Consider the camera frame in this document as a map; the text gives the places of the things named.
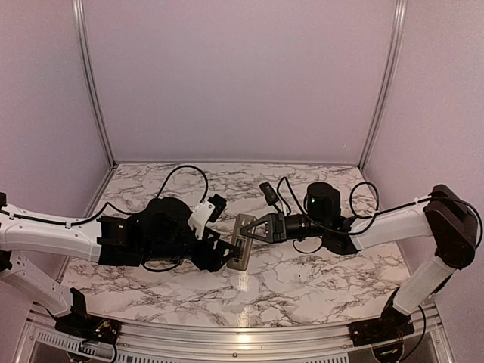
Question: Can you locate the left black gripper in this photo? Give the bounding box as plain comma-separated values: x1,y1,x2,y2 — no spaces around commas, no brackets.
144,226,240,271

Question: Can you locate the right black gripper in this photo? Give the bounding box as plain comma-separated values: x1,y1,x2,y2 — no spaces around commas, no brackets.
241,211,328,243

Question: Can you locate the white remote control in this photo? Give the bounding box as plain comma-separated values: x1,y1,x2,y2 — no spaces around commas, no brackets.
227,213,256,271

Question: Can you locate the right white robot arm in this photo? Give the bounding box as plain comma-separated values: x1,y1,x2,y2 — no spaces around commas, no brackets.
240,182,483,339

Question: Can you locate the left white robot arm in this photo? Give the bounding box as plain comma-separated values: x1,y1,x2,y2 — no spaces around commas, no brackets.
1,194,240,337

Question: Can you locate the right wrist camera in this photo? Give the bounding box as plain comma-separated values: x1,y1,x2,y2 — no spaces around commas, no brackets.
259,181,282,213

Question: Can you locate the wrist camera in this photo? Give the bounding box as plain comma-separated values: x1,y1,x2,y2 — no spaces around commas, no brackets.
188,194,227,240
259,181,282,213

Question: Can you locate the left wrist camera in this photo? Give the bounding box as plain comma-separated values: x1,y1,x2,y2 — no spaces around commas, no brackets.
188,194,227,240

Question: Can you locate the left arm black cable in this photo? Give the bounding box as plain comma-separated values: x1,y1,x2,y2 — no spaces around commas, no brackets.
0,163,211,274

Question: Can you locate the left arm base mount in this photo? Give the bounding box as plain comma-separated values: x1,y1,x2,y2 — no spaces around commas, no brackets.
54,314,121,344

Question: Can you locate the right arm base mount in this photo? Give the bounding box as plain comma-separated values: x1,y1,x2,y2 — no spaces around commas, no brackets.
349,316,415,346

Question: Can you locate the front aluminium rail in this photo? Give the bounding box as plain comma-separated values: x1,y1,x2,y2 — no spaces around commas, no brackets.
14,304,454,362

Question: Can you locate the right aluminium frame post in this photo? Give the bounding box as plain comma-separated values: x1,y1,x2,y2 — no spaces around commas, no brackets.
358,0,408,173

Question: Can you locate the aluminium frame post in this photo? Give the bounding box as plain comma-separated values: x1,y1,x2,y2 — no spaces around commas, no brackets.
72,0,117,169
358,0,408,173

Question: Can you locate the left aluminium frame post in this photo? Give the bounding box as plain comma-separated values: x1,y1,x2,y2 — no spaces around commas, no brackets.
72,0,117,169

